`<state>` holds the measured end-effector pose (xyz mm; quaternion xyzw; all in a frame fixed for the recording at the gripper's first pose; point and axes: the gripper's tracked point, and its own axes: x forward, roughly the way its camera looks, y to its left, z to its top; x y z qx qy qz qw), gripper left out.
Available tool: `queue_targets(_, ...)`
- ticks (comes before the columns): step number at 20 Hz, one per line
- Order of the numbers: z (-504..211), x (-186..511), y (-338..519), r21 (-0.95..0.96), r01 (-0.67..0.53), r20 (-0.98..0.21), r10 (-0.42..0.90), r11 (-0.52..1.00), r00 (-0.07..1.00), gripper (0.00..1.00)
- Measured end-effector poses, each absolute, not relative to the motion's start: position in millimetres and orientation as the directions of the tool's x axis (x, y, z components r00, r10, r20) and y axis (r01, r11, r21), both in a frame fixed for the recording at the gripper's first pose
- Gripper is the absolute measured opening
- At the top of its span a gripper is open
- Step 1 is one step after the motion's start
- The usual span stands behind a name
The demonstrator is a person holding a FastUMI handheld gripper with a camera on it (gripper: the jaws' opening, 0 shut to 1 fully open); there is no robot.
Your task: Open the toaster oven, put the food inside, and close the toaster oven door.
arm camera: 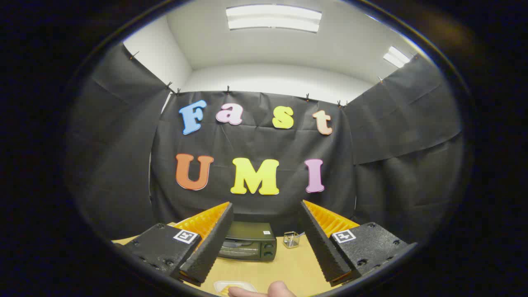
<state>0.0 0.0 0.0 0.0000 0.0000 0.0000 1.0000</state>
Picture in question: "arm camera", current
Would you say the black toaster oven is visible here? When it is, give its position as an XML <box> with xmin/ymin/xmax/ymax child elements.
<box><xmin>217</xmin><ymin>221</ymin><xmax>277</xmax><ymax>262</ymax></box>

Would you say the large ceiling light panel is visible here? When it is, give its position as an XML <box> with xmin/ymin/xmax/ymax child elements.
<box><xmin>226</xmin><ymin>4</ymin><xmax>322</xmax><ymax>33</ymax></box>

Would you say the small ceiling light panel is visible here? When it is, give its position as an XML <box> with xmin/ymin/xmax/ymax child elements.
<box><xmin>383</xmin><ymin>46</ymin><xmax>411</xmax><ymax>68</ymax></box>

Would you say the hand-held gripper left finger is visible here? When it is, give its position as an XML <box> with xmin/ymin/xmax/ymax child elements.
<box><xmin>113</xmin><ymin>201</ymin><xmax>234</xmax><ymax>287</ymax></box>

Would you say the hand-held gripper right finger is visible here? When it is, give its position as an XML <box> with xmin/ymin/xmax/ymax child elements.
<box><xmin>300</xmin><ymin>200</ymin><xmax>417</xmax><ymax>287</ymax></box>

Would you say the white plastic plate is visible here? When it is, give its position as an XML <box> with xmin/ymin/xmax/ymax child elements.
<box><xmin>213</xmin><ymin>280</ymin><xmax>258</xmax><ymax>297</ymax></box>

